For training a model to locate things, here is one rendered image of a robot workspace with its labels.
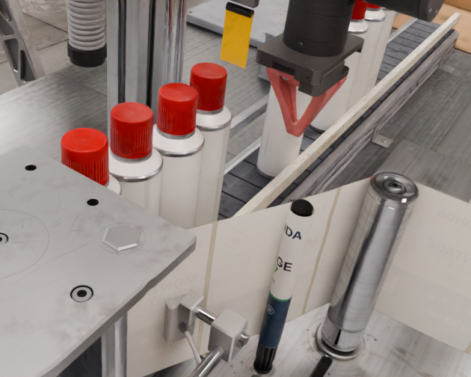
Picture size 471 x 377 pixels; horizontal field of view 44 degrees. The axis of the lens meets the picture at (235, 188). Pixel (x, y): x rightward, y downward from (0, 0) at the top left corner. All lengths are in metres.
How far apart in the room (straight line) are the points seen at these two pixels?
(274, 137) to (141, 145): 0.29
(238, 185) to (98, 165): 0.34
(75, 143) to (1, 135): 0.50
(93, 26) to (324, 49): 0.20
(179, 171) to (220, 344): 0.17
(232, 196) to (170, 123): 0.25
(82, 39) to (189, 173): 0.15
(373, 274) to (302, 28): 0.22
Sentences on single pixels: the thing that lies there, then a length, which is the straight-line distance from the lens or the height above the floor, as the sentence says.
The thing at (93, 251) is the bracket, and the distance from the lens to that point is 0.25.
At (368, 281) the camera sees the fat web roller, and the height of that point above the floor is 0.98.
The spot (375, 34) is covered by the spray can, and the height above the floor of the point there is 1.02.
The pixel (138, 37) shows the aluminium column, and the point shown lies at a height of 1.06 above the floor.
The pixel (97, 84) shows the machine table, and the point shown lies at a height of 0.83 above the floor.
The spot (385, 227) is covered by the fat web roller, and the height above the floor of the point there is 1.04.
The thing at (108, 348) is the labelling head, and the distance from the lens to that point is 0.24.
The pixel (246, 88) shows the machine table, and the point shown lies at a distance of 1.07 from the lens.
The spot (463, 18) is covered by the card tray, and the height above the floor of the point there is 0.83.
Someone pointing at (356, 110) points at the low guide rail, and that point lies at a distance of 0.88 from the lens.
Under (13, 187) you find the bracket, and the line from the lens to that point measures 0.29.
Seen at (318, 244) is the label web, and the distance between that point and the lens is 0.48.
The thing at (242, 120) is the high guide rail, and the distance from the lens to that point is 0.71.
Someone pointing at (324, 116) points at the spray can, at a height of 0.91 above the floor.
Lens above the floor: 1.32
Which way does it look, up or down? 37 degrees down
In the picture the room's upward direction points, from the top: 9 degrees clockwise
